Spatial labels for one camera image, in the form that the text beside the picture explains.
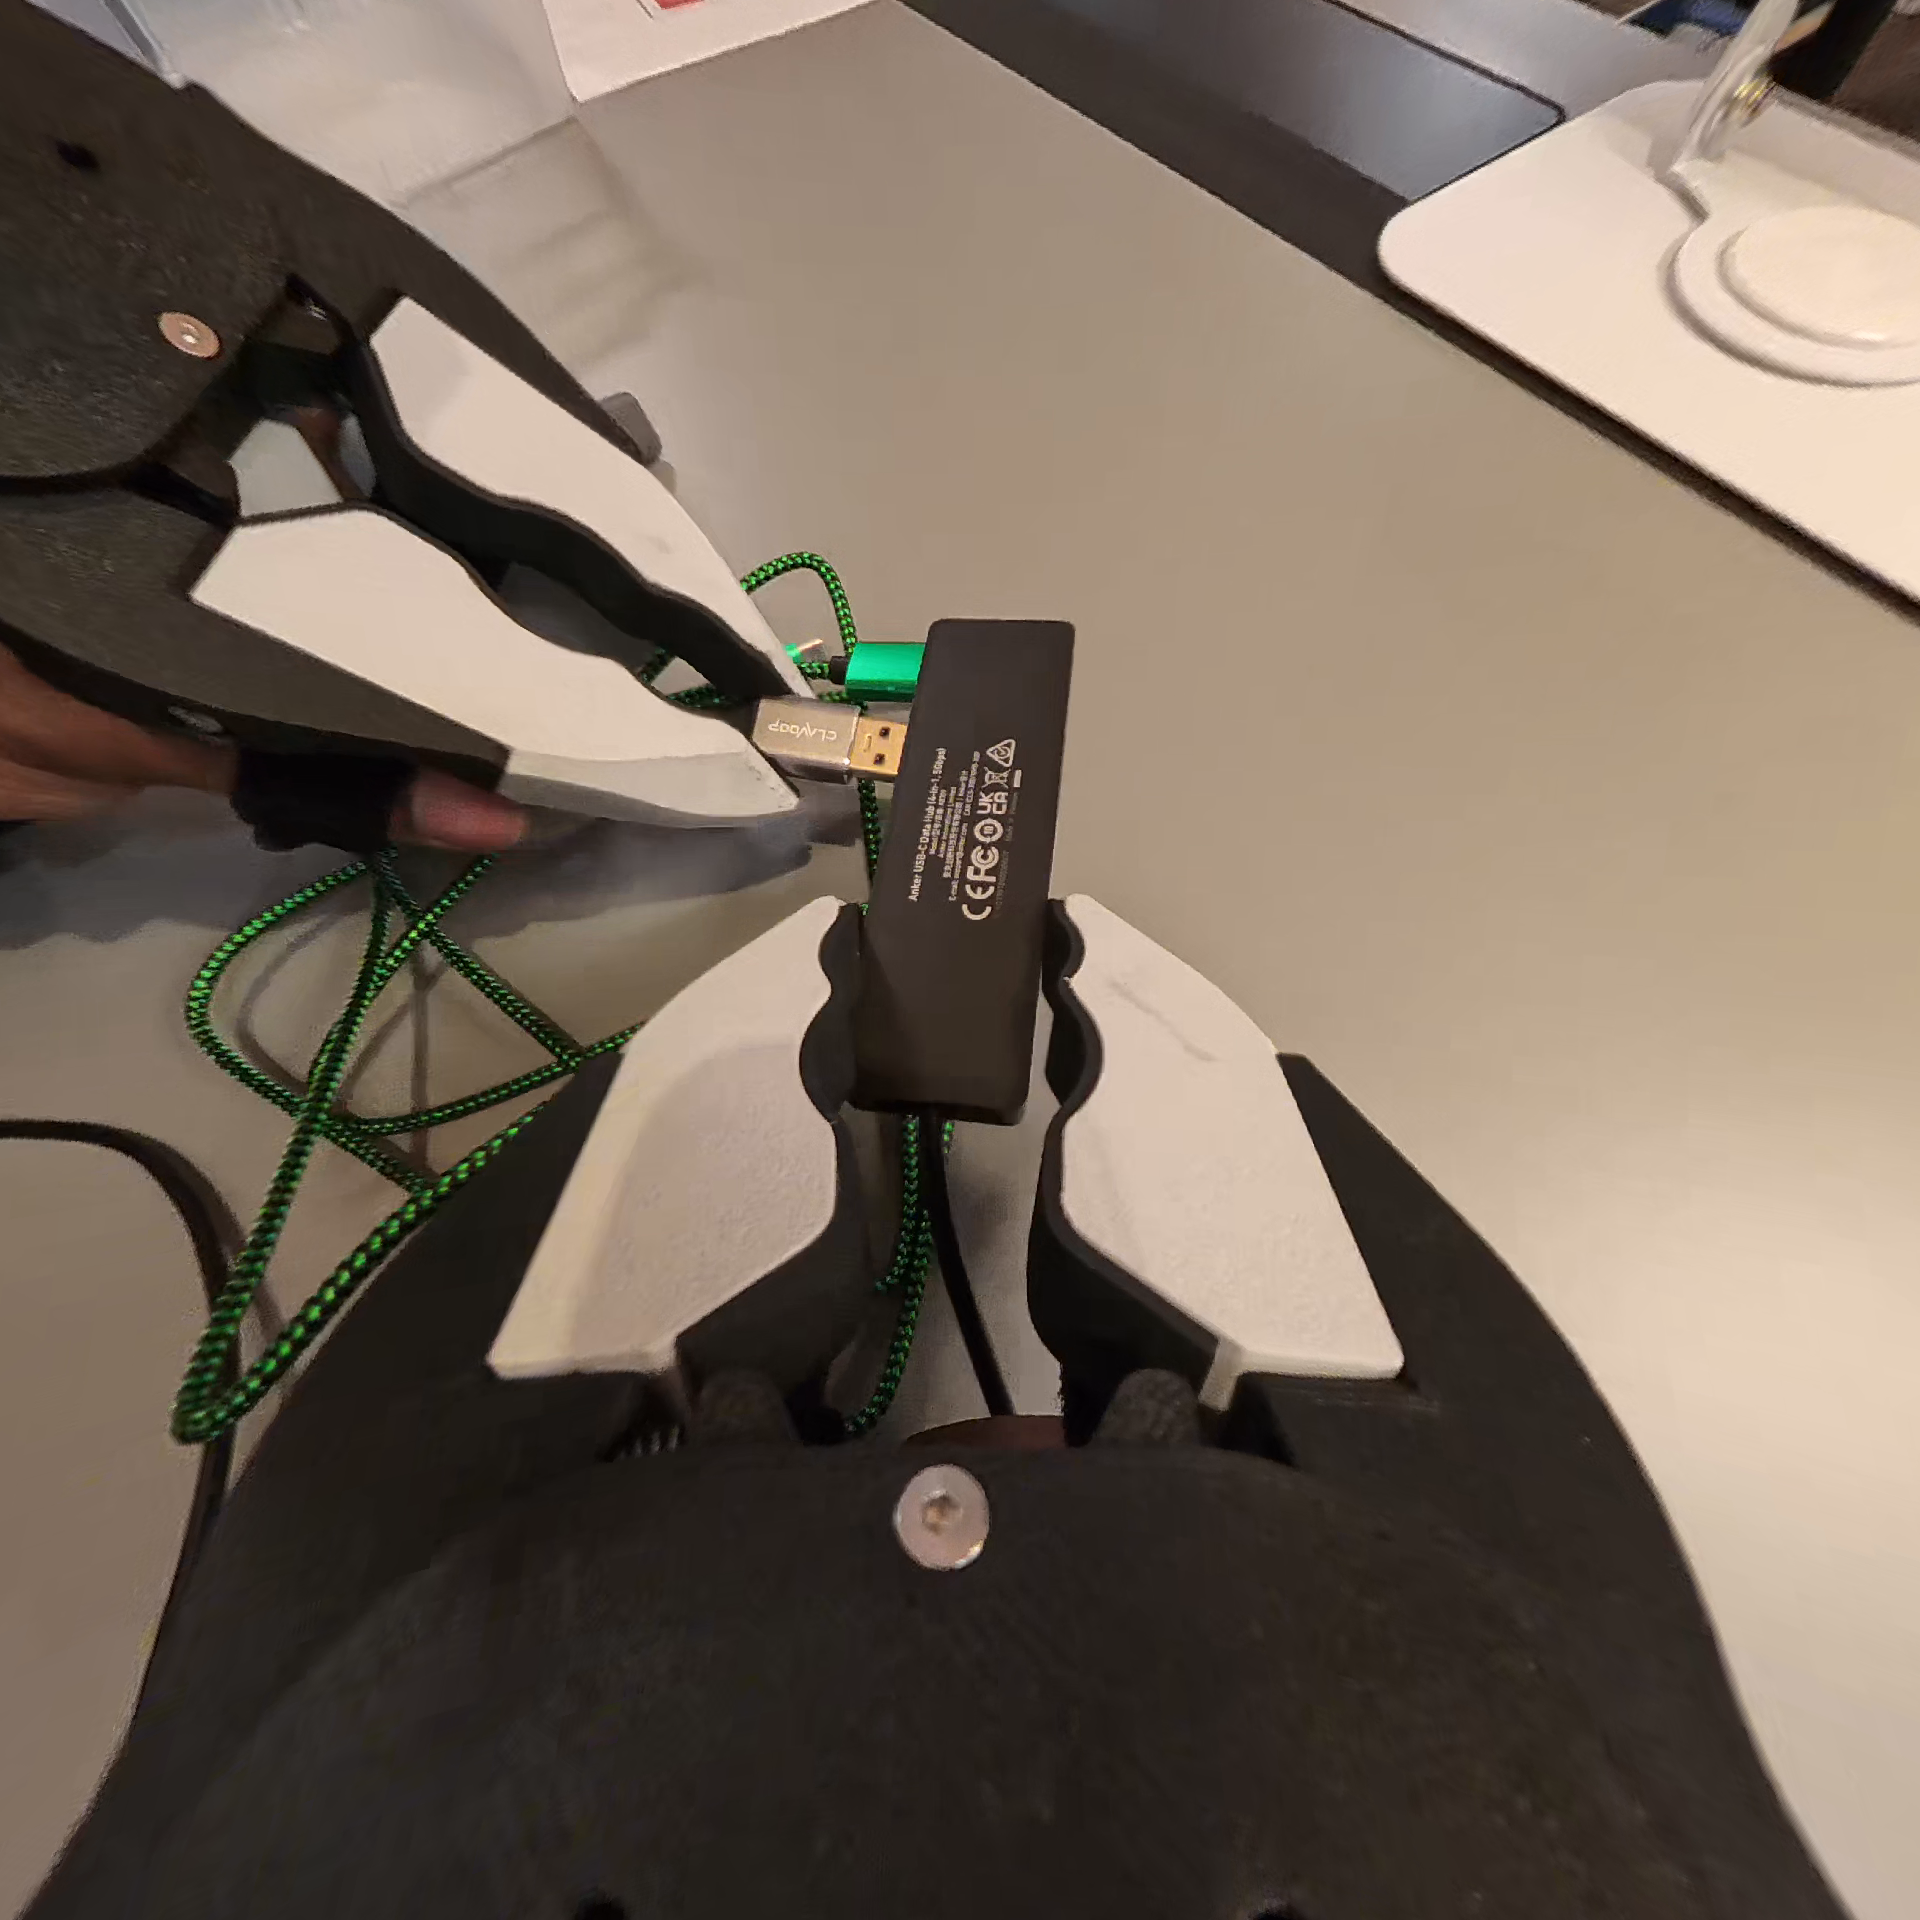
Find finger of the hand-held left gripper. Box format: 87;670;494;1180
186;410;804;830
246;290;787;706

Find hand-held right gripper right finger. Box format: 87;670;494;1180
1026;893;1406;1422

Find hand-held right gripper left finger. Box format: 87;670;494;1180
487;896;920;1414

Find black braided cable grey plugs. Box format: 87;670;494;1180
744;694;916;787

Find green braided cable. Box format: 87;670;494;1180
170;552;927;1447

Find black USB hub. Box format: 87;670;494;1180
846;617;1078;1120

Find grey desk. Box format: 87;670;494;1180
0;0;1920;1869

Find person's left hand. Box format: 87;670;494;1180
0;652;531;862

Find white paper notice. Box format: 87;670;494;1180
547;0;874;104

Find white sign stand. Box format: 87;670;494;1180
1378;0;1920;604

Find thin black hub cord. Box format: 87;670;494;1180
907;1102;1020;1420

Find thin black cable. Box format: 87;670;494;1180
0;1116;248;1517

